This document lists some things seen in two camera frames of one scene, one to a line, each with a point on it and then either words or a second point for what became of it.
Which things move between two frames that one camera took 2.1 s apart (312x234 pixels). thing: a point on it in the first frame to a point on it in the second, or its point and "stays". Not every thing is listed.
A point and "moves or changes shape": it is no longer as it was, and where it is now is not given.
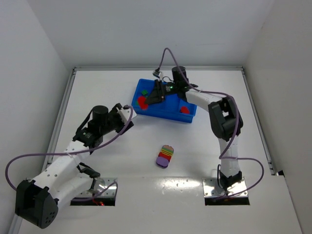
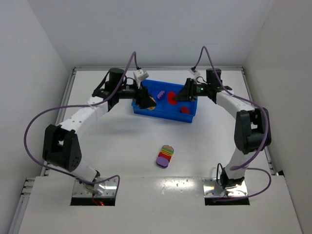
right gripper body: [160, 89] to [190, 89]
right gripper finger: [158, 93] to [187, 92]
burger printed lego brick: [167, 149] stays
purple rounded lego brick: [162, 162] stays
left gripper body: [119, 119] to [141, 96]
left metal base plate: [111, 191] stays
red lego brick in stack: [168, 157] stays
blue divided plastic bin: [173, 107] stays
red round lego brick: [141, 102] moves or changes shape
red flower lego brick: [184, 109] stays
